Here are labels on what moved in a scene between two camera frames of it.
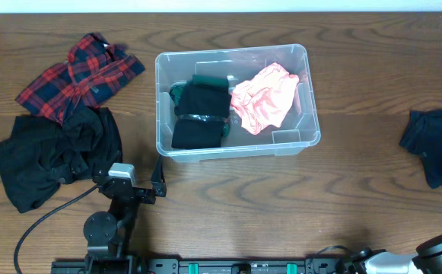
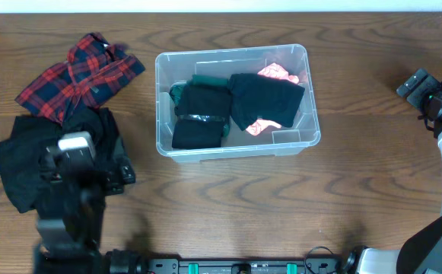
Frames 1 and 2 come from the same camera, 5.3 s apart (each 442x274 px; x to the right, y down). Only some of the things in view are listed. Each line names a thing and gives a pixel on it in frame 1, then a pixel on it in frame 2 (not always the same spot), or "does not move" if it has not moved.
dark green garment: x=208 y=81 does not move
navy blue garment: x=435 y=138 → x=276 y=100
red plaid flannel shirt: x=93 y=68 does not move
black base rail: x=204 y=266 does not move
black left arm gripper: x=135 y=192 → x=116 y=167
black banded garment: x=201 y=113 does not move
